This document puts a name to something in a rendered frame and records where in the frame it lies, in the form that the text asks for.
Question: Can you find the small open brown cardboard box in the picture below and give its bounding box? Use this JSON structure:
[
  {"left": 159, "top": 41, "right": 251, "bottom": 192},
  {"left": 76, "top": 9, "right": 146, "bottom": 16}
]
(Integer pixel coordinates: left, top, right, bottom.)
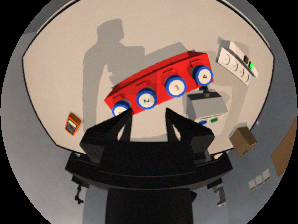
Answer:
[{"left": 229, "top": 126, "right": 257, "bottom": 156}]

